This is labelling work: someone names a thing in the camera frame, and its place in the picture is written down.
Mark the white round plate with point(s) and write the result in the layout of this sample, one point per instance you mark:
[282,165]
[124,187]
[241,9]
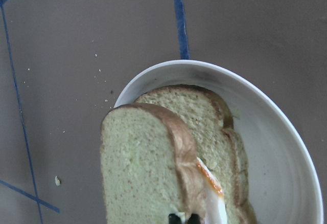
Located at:
[283,183]

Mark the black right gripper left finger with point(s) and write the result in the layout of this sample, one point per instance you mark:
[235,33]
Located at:
[176,218]

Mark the bread slice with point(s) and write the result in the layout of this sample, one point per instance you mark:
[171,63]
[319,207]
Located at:
[148,166]
[219,146]

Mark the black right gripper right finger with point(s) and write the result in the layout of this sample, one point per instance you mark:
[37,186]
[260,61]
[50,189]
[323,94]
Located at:
[194,219]

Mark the fried egg toy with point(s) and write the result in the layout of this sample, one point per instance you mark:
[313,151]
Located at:
[215,209]

